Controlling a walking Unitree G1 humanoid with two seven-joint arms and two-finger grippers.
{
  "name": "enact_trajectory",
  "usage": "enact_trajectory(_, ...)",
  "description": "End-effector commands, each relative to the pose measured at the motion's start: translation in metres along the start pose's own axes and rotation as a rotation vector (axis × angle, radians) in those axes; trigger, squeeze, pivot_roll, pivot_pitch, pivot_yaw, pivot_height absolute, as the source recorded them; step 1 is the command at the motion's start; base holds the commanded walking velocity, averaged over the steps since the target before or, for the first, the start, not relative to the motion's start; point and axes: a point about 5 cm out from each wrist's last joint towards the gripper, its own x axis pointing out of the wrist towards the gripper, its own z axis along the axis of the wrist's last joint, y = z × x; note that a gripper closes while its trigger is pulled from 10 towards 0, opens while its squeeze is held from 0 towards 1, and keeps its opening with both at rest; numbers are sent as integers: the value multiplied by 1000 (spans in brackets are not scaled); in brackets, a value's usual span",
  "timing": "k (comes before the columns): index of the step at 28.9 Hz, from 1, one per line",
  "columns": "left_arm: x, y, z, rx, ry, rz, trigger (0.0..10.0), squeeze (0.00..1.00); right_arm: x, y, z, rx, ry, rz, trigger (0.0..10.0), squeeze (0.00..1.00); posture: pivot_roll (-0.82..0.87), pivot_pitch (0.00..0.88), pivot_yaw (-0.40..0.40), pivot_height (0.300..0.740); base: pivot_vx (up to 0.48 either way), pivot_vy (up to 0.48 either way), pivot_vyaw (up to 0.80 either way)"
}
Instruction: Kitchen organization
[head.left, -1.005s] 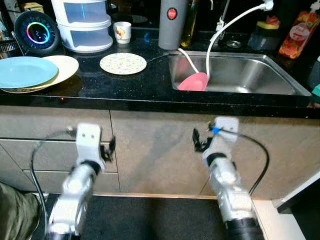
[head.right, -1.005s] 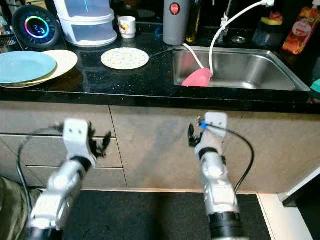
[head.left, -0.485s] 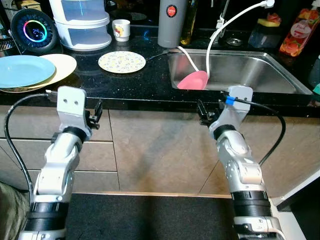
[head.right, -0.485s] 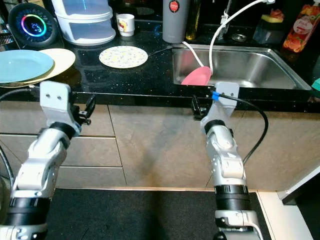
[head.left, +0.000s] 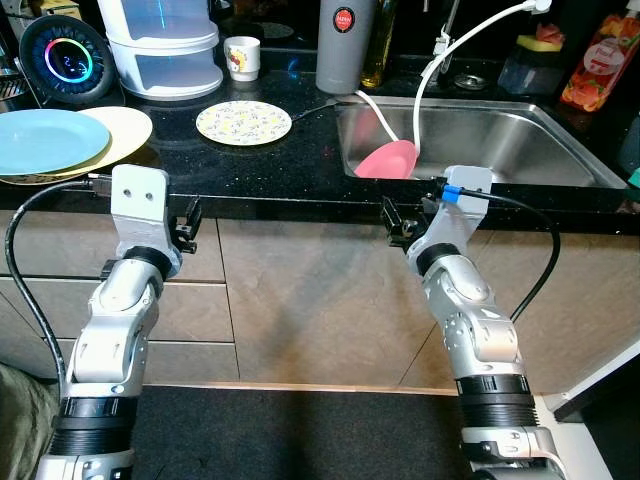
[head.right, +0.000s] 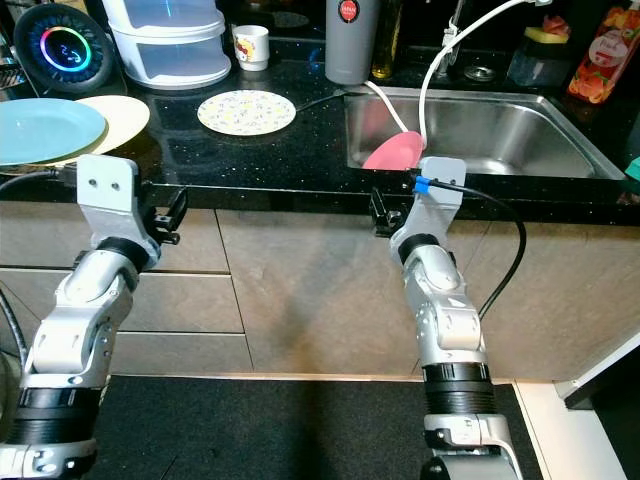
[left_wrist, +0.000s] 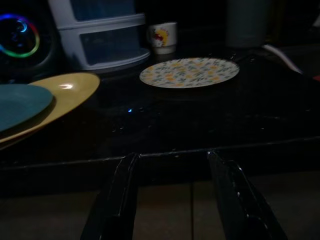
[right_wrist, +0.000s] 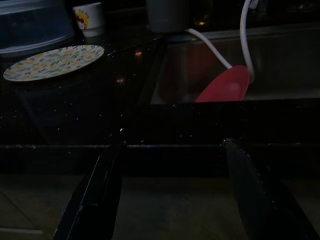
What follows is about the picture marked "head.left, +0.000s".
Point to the round metal drain cap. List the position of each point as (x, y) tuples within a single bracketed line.
[(468, 78)]

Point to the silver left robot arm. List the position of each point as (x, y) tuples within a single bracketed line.
[(110, 340)]

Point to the grey cylinder water filter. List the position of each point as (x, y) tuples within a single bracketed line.
[(343, 60)]

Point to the black floor mat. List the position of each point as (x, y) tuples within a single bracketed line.
[(300, 440)]

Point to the dark thin metal utensil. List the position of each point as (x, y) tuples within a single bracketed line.
[(318, 106)]

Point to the stainless steel sink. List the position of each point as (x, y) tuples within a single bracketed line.
[(520, 140)]

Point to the white stacked storage drawers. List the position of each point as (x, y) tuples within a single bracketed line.
[(165, 60)]

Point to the light blue plate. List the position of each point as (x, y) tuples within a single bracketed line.
[(50, 140)]

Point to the beige cabinet door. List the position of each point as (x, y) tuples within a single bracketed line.
[(590, 290), (320, 300)]

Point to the teal sponge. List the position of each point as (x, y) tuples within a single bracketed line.
[(634, 176)]

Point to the beige drawer front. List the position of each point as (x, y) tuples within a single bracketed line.
[(200, 362), (200, 312), (60, 255)]

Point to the grey metal faucet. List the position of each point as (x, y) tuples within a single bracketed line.
[(447, 30)]

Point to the white printed cup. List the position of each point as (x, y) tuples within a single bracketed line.
[(242, 60)]

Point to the red scrubber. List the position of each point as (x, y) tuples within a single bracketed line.
[(550, 33)]

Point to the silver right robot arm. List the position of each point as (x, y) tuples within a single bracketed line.
[(480, 330)]

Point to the olive green cloth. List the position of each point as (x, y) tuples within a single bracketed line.
[(20, 420)]

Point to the yellow sponge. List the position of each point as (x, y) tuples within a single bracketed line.
[(530, 43)]

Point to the white framed appliance door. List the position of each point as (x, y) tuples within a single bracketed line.
[(605, 385)]

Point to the pink plate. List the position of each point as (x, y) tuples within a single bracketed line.
[(388, 160)]

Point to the yellow oil bottle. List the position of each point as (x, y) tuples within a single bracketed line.
[(380, 55)]

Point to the cream plate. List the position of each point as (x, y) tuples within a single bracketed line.
[(130, 130)]

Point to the dark sponge holder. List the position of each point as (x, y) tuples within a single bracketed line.
[(528, 72)]

